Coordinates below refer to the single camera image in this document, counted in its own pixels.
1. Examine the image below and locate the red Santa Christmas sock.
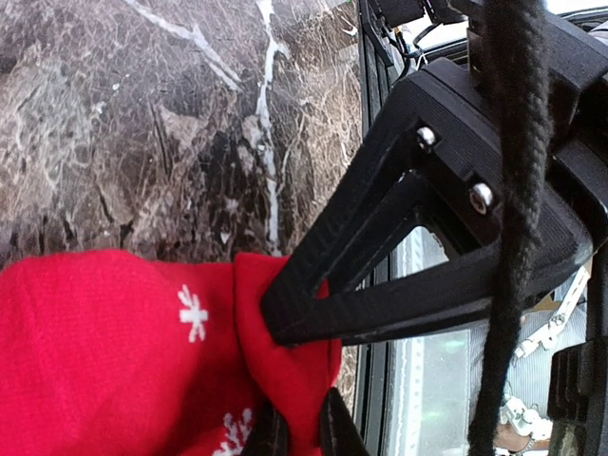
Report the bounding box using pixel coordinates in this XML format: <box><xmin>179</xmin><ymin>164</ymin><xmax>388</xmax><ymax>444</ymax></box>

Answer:
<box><xmin>1</xmin><ymin>250</ymin><xmax>341</xmax><ymax>455</ymax></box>

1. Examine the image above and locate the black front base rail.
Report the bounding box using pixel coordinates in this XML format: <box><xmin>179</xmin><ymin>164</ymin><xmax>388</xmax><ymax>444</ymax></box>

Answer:
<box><xmin>353</xmin><ymin>1</ymin><xmax>391</xmax><ymax>455</ymax></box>

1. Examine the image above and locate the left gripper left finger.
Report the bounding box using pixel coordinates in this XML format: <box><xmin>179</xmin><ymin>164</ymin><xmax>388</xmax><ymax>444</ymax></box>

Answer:
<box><xmin>241</xmin><ymin>403</ymin><xmax>290</xmax><ymax>456</ymax></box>

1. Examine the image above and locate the operator hand with wristband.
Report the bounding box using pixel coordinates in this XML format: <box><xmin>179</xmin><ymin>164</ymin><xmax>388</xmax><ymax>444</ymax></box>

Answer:
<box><xmin>493</xmin><ymin>424</ymin><xmax>550</xmax><ymax>453</ymax></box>

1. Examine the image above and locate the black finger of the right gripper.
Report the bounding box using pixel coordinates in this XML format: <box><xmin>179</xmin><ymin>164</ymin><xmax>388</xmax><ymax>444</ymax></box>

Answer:
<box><xmin>259</xmin><ymin>59</ymin><xmax>595</xmax><ymax>347</ymax></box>

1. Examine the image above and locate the operator grey striped shirt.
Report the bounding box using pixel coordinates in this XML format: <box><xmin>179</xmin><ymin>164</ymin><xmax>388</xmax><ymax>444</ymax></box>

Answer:
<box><xmin>467</xmin><ymin>275</ymin><xmax>590</xmax><ymax>428</ymax></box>

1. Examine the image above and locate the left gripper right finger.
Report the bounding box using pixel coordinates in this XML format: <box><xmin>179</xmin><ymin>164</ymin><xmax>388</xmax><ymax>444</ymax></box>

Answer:
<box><xmin>319</xmin><ymin>388</ymin><xmax>370</xmax><ymax>456</ymax></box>

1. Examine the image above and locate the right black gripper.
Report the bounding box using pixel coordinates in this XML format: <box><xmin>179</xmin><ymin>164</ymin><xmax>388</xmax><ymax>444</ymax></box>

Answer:
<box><xmin>465</xmin><ymin>0</ymin><xmax>608</xmax><ymax>248</ymax></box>

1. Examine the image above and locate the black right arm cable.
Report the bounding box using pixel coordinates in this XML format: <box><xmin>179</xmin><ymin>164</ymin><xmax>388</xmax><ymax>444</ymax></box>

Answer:
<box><xmin>467</xmin><ymin>0</ymin><xmax>555</xmax><ymax>456</ymax></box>

